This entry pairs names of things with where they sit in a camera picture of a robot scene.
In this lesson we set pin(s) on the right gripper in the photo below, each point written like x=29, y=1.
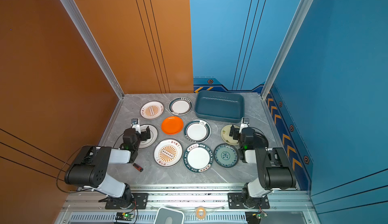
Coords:
x=234, y=133

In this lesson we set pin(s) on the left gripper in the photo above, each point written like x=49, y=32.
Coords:
x=145, y=133

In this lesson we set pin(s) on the cream calligraphy plate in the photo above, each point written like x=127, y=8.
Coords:
x=225, y=136

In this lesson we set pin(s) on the green striped rim plate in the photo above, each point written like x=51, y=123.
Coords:
x=197, y=131

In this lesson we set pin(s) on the teal rim lettered plate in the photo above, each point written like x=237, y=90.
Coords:
x=198, y=158

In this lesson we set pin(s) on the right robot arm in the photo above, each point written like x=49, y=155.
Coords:
x=274, y=171

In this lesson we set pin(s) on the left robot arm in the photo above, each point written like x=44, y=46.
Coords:
x=89, y=170

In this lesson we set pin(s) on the teal plastic bin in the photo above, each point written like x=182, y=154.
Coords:
x=220, y=106

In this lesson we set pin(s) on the white flower pattern plate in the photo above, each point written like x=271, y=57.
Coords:
x=152, y=139

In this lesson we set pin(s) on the small orange sunburst plate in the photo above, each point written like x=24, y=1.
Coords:
x=152, y=110

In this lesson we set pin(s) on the teal patterned plate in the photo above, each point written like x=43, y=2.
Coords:
x=226, y=155

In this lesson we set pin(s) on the large orange sunburst plate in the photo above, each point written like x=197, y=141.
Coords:
x=168, y=153

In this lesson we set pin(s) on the dark rimmed white plate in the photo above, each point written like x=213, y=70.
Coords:
x=180, y=106

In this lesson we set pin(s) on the white box device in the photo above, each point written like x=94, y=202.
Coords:
x=169, y=216

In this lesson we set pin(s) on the left circuit board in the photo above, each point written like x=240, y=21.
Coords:
x=125, y=218

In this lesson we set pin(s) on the circuit board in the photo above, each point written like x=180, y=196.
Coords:
x=125, y=218
x=260, y=215

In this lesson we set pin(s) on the tape roll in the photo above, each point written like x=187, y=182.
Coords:
x=201, y=213

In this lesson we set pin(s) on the right circuit board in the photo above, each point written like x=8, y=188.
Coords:
x=260, y=215

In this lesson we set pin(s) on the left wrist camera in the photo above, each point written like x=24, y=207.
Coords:
x=135, y=125

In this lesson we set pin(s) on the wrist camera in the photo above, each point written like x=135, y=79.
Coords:
x=244, y=124
x=135, y=125

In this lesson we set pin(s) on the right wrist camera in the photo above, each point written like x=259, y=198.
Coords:
x=244, y=124

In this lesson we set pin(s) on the red handled screwdriver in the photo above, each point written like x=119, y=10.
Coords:
x=138, y=167

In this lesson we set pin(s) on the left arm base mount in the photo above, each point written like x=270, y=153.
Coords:
x=136, y=201

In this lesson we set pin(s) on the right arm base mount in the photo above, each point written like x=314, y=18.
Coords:
x=240, y=201

